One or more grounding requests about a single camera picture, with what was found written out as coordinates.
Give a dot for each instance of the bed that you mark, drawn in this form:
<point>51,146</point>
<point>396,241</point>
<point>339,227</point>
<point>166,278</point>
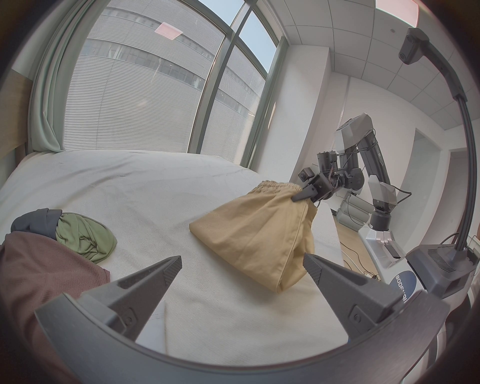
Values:
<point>150,187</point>

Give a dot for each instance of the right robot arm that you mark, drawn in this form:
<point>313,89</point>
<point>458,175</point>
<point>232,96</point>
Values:
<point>369,157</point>

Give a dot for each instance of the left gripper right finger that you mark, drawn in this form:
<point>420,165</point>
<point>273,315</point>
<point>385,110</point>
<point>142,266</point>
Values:
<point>356,296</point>

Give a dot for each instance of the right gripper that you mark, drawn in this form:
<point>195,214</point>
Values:
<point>321,185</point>

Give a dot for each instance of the green garment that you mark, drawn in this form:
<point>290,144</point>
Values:
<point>86,234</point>

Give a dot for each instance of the tan shorts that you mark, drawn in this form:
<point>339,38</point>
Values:
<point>255,232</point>

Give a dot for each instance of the black garment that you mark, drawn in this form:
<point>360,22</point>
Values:
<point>33,223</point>

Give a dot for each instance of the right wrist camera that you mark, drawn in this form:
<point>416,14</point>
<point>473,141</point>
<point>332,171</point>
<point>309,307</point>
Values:
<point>306,174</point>

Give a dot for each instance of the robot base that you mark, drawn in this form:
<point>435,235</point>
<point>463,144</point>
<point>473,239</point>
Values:
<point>378,251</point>

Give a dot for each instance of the window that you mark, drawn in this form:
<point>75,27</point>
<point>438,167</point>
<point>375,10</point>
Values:
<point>150,93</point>

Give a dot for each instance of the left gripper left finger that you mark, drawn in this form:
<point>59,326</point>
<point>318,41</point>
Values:
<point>138,292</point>

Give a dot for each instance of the brown garment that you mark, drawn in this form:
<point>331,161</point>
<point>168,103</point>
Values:
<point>41,270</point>

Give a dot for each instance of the pale green curtain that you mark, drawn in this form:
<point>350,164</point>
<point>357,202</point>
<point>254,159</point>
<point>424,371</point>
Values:
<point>47,112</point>

